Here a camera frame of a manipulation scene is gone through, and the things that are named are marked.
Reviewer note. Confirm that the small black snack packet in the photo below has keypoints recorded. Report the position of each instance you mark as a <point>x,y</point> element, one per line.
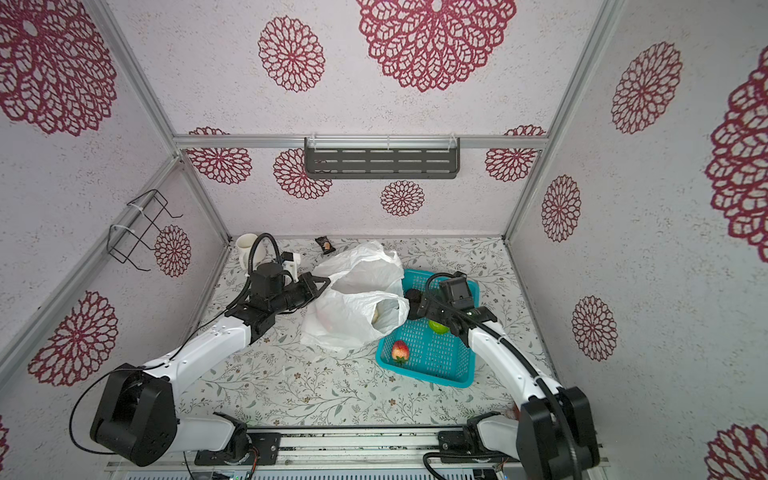
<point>325,244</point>

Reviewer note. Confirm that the grey wall shelf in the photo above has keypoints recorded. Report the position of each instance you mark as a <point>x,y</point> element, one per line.
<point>387,159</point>

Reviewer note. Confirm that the black wire wall rack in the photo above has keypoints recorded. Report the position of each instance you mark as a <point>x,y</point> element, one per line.
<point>124,239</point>

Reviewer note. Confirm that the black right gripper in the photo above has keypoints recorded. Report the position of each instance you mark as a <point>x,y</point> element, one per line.
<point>417,303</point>

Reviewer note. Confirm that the metal base rail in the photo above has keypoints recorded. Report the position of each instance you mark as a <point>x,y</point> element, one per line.
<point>385,452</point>

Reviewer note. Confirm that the teal plastic basket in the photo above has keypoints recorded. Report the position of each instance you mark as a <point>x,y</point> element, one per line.
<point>438,358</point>

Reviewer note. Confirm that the red apple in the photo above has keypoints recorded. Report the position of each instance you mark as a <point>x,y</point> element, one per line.
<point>400,352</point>

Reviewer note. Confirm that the white mug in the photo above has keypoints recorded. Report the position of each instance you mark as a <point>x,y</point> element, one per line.
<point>244,244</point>

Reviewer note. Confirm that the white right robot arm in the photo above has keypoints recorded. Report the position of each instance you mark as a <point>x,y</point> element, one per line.
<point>553,436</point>

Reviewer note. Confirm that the white plastic bag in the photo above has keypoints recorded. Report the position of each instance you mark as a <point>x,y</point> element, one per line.
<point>364,302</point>

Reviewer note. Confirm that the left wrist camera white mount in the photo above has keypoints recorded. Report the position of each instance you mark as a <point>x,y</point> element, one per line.
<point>290,265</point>

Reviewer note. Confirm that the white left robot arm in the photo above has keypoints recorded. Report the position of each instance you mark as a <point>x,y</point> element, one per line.
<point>136,416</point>

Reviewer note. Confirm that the light green fruit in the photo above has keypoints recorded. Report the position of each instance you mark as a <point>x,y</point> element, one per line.
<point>438,328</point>

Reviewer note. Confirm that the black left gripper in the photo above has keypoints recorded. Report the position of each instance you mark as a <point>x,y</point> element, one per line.
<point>309,281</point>

